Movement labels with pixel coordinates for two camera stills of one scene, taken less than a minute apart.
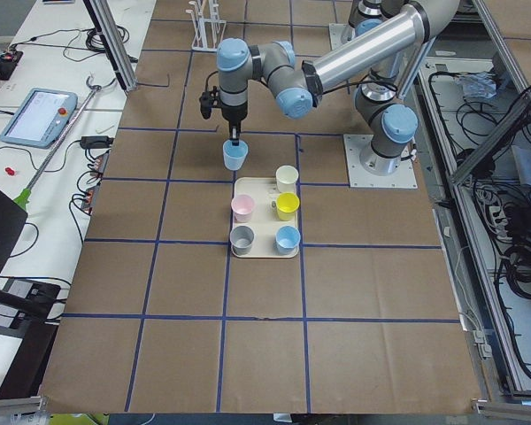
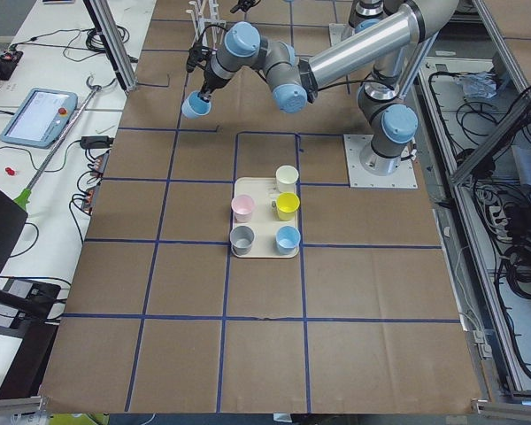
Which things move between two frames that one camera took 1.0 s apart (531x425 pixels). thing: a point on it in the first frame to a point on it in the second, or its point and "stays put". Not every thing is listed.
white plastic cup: [286, 178] stays put
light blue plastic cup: [234, 155] to [194, 107]
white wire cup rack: [209, 27] stays put
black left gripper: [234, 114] to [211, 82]
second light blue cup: [288, 238] stays put
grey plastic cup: [241, 239] stays put
